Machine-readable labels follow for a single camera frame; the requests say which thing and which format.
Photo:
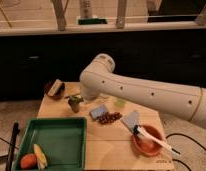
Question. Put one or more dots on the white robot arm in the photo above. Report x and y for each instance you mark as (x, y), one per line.
(183, 101)

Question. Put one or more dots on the green translucent cup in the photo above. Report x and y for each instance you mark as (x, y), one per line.
(120, 103)

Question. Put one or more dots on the metal cup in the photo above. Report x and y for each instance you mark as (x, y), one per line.
(75, 105)

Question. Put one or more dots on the blue sponge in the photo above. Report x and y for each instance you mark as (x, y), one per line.
(98, 111)

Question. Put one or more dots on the brown grape bunch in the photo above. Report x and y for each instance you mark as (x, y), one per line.
(108, 118)

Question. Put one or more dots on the dark brown bowl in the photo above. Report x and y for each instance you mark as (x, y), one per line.
(56, 97)

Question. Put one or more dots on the grey blue cloth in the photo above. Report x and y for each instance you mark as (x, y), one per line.
(131, 120)

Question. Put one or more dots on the white dish brush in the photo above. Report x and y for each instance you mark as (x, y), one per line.
(141, 130)

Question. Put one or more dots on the green plastic tray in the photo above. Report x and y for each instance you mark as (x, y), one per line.
(63, 141)

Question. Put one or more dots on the green base stand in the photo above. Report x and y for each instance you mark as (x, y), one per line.
(92, 21)

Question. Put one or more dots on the orange red bowl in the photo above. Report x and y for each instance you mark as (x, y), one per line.
(146, 146)

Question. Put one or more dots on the orange round fruit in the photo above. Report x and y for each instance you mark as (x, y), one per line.
(28, 161)

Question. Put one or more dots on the black pole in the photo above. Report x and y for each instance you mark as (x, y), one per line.
(12, 146)

